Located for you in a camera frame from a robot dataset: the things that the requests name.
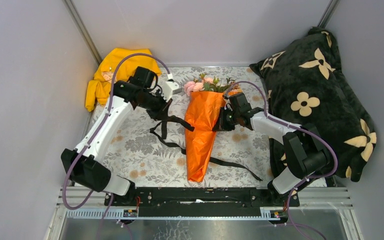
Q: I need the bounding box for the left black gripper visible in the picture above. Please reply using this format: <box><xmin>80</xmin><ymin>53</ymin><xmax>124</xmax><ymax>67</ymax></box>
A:
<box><xmin>136</xmin><ymin>89</ymin><xmax>172</xmax><ymax>122</ymax></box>

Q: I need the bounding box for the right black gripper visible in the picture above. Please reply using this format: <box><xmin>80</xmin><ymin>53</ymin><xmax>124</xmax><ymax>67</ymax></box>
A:
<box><xmin>212</xmin><ymin>107</ymin><xmax>240</xmax><ymax>132</ymax></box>

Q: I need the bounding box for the black strap bundle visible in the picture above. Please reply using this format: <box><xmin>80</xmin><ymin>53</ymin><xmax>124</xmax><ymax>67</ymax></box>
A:
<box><xmin>147</xmin><ymin>107</ymin><xmax>263</xmax><ymax>182</ymax></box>

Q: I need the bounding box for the orange wrapping paper sheet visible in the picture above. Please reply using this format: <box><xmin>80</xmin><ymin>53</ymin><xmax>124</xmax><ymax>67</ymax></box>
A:
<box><xmin>184</xmin><ymin>91</ymin><xmax>226</xmax><ymax>182</ymax></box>

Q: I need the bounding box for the pink fake flower stem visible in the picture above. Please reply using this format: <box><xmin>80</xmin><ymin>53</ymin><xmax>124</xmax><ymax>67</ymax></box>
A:
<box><xmin>183</xmin><ymin>81</ymin><xmax>204</xmax><ymax>97</ymax></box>

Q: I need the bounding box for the pink fake flower bunch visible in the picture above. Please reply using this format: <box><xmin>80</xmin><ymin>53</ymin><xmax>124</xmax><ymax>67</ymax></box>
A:
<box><xmin>192</xmin><ymin>73</ymin><xmax>236</xmax><ymax>93</ymax></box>

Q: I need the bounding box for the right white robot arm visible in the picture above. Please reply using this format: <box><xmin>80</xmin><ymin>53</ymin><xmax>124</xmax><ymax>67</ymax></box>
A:
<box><xmin>213</xmin><ymin>92</ymin><xmax>338</xmax><ymax>206</ymax></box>

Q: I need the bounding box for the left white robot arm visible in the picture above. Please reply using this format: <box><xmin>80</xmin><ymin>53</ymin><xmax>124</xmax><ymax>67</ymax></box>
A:
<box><xmin>61</xmin><ymin>67</ymin><xmax>180</xmax><ymax>206</ymax></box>

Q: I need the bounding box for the floral patterned tablecloth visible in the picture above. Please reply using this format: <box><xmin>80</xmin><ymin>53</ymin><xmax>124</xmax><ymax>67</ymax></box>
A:
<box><xmin>103</xmin><ymin>67</ymin><xmax>273</xmax><ymax>188</ymax></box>

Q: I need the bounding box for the yellow cloth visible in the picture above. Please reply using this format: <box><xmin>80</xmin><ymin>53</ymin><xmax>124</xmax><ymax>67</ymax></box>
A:
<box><xmin>84</xmin><ymin>48</ymin><xmax>162</xmax><ymax>112</ymax></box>

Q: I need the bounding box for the black floral plush blanket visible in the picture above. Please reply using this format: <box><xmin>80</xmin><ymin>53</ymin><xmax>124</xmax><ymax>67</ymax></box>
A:
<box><xmin>250</xmin><ymin>27</ymin><xmax>377</xmax><ymax>182</ymax></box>

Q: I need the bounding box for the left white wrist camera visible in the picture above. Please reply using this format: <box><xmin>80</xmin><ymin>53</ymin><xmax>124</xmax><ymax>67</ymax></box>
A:
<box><xmin>161</xmin><ymin>73</ymin><xmax>183</xmax><ymax>102</ymax></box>

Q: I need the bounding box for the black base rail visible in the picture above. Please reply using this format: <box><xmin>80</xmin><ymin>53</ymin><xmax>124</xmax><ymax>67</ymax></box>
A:
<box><xmin>104</xmin><ymin>187</ymin><xmax>287</xmax><ymax>218</ymax></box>

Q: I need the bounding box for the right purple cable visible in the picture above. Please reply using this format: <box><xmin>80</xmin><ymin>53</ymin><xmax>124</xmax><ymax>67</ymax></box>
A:
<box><xmin>222</xmin><ymin>80</ymin><xmax>339</xmax><ymax>240</ymax></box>

